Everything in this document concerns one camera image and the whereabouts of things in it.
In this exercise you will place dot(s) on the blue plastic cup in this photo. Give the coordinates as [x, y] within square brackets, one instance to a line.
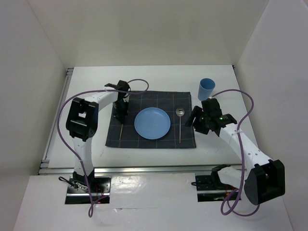
[206, 87]

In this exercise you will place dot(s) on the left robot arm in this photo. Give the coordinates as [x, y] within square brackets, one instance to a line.
[82, 124]

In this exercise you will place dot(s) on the silver metal spoon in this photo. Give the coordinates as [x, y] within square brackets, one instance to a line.
[180, 113]

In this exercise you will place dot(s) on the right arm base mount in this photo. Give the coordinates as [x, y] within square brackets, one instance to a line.
[208, 191]

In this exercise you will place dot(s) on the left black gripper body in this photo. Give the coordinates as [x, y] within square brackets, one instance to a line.
[120, 109]

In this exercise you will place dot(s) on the blue plastic plate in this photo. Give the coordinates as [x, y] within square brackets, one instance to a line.
[152, 123]

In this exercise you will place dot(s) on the aluminium table rail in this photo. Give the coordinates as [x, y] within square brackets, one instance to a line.
[45, 170]

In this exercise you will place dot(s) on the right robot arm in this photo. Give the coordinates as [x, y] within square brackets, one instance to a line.
[264, 178]

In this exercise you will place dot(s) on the dark grey checked cloth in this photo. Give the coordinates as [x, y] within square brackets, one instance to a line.
[168, 101]

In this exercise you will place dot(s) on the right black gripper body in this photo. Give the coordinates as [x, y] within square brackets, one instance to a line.
[200, 123]

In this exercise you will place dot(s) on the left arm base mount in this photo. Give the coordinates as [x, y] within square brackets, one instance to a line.
[77, 194]

